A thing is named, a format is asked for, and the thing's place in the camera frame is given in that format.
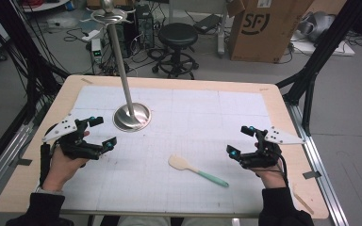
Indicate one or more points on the white table leg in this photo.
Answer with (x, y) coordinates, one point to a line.
(221, 31)

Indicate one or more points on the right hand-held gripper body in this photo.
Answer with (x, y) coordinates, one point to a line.
(264, 157)

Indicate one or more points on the black computer tower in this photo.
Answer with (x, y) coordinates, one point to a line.
(144, 28)

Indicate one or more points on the person's right hand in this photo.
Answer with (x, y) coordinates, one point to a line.
(271, 177)

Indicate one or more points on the wooden stick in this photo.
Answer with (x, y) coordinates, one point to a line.
(303, 203)

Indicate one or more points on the white board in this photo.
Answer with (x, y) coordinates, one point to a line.
(326, 49)

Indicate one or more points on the grey plastic casing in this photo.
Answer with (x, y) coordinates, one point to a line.
(317, 25)

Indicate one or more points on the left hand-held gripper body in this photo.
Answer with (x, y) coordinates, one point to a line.
(75, 147)

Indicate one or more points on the person's left hand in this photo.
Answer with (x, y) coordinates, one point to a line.
(59, 171)

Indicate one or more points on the white power supply unit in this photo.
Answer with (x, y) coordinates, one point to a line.
(96, 47)

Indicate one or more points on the black round stool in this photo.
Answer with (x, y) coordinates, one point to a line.
(177, 35)

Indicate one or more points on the aluminium rail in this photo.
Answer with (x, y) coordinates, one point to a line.
(0, 172)
(323, 182)

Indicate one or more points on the metal hook stand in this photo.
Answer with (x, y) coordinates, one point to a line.
(139, 118)

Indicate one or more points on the white gridded mat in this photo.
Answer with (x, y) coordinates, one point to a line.
(185, 125)

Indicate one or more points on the black metal frame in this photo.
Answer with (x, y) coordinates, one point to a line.
(326, 40)
(28, 53)

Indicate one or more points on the black tape strip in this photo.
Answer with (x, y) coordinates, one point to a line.
(311, 174)
(24, 162)

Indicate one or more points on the cardboard box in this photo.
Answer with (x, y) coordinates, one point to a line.
(264, 40)

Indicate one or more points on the white power strip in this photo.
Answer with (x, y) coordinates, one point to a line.
(90, 35)

